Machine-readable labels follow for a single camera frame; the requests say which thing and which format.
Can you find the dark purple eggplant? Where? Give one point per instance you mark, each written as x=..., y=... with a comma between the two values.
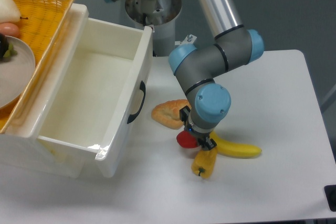
x=6, y=48

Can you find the black drawer handle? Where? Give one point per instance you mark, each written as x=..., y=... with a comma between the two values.
x=139, y=103

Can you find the pink peach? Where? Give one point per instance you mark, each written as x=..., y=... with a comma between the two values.
x=9, y=29

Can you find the yellow banana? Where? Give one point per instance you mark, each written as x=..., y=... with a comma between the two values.
x=235, y=150

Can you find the white plastic drawer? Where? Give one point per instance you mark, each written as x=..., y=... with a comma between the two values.
x=88, y=117

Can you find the black object at edge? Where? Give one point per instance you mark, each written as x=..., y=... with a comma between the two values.
x=330, y=193

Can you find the grey round plate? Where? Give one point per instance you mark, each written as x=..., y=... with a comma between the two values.
x=16, y=71

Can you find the red bell pepper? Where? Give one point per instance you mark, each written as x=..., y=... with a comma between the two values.
x=186, y=140

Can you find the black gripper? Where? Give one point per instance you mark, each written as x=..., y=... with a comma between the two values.
x=204, y=141

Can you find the yellow woven basket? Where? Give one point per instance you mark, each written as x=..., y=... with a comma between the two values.
x=45, y=21

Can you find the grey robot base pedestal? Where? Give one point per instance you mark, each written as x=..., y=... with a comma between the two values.
x=160, y=15

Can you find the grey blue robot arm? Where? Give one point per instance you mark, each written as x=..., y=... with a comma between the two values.
x=195, y=69

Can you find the white pear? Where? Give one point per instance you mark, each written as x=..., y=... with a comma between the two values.
x=10, y=13

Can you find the yellow bell pepper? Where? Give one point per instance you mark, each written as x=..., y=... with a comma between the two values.
x=204, y=162

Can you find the white drawer cabinet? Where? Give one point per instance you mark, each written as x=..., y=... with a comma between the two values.
x=21, y=144

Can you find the golden pastry bread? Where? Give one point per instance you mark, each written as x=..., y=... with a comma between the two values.
x=168, y=113

